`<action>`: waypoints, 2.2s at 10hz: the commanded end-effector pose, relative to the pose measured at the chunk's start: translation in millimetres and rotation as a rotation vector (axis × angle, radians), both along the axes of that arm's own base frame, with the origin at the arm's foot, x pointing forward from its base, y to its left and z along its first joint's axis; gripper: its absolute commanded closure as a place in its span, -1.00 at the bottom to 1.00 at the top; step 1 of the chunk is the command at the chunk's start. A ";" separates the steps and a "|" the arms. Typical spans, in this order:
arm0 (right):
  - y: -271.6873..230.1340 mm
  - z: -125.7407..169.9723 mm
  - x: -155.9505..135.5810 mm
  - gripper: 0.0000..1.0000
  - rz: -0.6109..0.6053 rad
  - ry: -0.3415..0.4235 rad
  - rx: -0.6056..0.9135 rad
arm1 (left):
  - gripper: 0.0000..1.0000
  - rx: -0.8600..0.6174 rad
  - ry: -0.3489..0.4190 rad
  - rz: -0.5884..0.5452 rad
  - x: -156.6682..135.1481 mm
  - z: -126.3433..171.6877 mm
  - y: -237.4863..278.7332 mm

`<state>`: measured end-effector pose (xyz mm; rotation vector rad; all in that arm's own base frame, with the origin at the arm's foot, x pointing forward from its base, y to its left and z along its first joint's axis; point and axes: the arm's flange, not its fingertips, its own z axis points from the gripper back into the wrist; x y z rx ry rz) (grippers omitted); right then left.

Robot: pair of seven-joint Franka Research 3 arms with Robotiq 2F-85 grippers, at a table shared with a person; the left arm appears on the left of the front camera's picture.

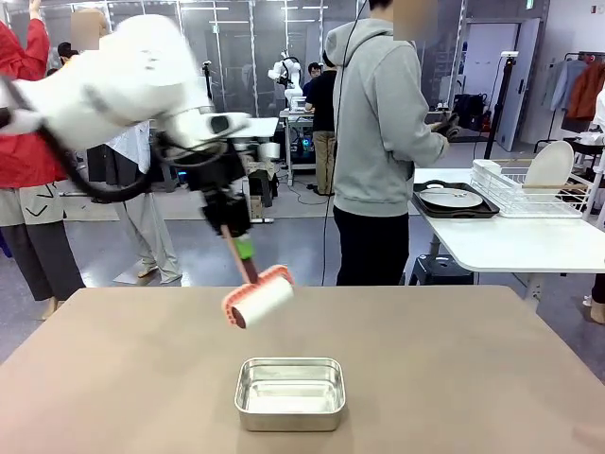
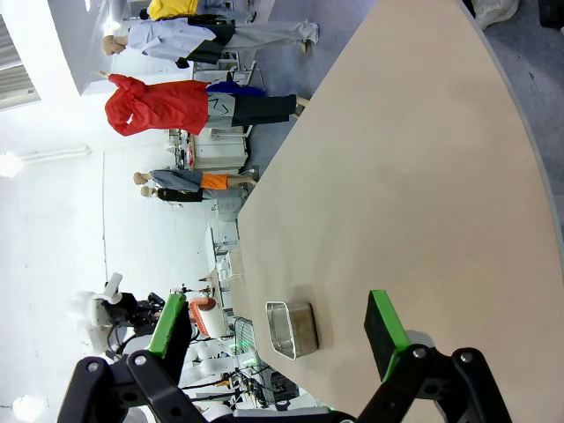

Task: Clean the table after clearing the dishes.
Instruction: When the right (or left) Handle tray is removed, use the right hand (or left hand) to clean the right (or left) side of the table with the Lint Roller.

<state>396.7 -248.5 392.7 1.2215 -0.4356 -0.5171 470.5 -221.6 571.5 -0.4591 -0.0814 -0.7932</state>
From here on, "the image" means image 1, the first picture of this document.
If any black stand with white head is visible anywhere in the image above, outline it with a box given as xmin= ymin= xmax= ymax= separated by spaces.
xmin=483 ymin=50 xmax=521 ymax=161

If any person's gloved right hand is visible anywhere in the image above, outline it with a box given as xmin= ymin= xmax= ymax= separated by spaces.
xmin=431 ymin=112 xmax=463 ymax=143

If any orange hanging jacket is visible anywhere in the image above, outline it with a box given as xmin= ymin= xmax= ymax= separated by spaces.
xmin=565 ymin=60 xmax=605 ymax=120

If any white background desk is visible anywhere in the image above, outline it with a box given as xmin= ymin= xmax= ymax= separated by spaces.
xmin=225 ymin=116 xmax=281 ymax=224

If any light blue hanging shirt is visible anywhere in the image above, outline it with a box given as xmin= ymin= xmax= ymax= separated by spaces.
xmin=549 ymin=58 xmax=588 ymax=113

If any dark brown serving tray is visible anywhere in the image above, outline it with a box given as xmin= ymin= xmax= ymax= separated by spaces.
xmin=411 ymin=179 xmax=501 ymax=220

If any pink lint roller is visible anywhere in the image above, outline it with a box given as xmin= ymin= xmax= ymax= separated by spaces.
xmin=219 ymin=224 xmax=296 ymax=331

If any white plate in dish rack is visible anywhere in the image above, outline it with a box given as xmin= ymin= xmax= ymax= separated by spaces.
xmin=524 ymin=139 xmax=576 ymax=188

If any black plastic stool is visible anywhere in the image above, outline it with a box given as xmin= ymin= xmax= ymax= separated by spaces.
xmin=407 ymin=253 xmax=475 ymax=288

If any black sleeved left arm cable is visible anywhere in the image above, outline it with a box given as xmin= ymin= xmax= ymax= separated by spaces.
xmin=0 ymin=75 xmax=229 ymax=205

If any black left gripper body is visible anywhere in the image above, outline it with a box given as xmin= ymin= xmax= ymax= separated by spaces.
xmin=187 ymin=141 xmax=252 ymax=239

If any person in black shirt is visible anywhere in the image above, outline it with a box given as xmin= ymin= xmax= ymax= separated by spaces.
xmin=303 ymin=61 xmax=338 ymax=196

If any person in grey hoodie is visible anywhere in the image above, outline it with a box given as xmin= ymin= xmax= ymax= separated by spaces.
xmin=322 ymin=0 xmax=451 ymax=288

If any black camera tripod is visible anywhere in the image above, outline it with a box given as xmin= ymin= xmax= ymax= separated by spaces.
xmin=201 ymin=60 xmax=215 ymax=101

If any stainless steel rectangular tray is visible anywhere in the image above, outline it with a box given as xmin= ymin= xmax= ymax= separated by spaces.
xmin=233 ymin=356 xmax=348 ymax=432

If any mannequin in red jacket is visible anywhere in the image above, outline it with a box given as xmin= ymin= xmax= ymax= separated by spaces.
xmin=0 ymin=0 xmax=87 ymax=323

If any thin black hanging cable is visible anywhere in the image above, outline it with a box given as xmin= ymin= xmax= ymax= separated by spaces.
xmin=320 ymin=0 xmax=371 ymax=288

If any person's right forearm grey sleeve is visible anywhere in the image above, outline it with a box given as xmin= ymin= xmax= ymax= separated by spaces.
xmin=405 ymin=120 xmax=451 ymax=167

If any white wire dish rack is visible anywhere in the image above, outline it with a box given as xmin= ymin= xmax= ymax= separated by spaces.
xmin=470 ymin=158 xmax=593 ymax=219

